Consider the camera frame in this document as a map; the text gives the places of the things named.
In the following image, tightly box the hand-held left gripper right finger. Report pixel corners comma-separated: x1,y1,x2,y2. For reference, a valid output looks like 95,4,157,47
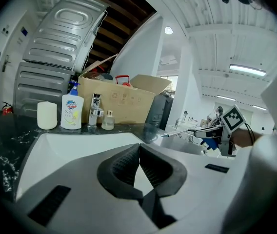
138,143,188,197

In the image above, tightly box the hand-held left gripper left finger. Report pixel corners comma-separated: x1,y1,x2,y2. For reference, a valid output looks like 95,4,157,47
96,143,143,200

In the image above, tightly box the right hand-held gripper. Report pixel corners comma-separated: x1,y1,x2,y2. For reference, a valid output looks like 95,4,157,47
193,104,247,158

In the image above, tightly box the person's right forearm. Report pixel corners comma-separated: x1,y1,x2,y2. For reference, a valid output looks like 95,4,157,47
233,128,264,148

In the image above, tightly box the chrome vanity faucet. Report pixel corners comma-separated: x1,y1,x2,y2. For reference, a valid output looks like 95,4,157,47
174,110,187,129

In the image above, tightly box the long ceiling light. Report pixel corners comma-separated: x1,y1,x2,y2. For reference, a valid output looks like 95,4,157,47
229,63,267,78
216,94,237,102
251,104,269,112

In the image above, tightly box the small clear glass bottle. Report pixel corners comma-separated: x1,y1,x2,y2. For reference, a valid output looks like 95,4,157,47
101,110,116,131

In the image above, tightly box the black drawer cabinet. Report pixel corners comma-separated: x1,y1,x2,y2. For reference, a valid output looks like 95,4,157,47
145,92,174,132

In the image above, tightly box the open cardboard box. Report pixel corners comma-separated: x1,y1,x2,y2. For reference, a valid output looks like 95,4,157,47
77,53,173,125

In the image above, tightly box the white soap pump bottle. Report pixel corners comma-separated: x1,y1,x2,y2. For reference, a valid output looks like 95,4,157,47
60,80,85,131

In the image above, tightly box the white cylindrical cup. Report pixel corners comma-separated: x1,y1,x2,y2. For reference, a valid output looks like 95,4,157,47
37,101,58,131

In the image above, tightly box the red lidded plastic container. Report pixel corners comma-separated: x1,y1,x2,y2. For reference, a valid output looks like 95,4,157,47
115,75,132,87

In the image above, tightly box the black marble vanity table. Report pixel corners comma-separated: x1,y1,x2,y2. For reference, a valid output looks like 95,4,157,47
0,113,171,204

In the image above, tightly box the grey metal washing machine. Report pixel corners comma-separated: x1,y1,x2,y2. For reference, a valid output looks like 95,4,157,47
13,61,78,118
22,0,110,74

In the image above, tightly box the red fire extinguisher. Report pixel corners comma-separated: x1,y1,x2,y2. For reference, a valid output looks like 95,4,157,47
1,101,14,117

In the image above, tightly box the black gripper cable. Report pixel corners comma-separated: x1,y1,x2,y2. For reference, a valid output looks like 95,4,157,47
244,122,257,146

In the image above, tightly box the metal door handle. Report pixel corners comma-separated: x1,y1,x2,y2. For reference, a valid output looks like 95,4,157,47
1,55,12,73

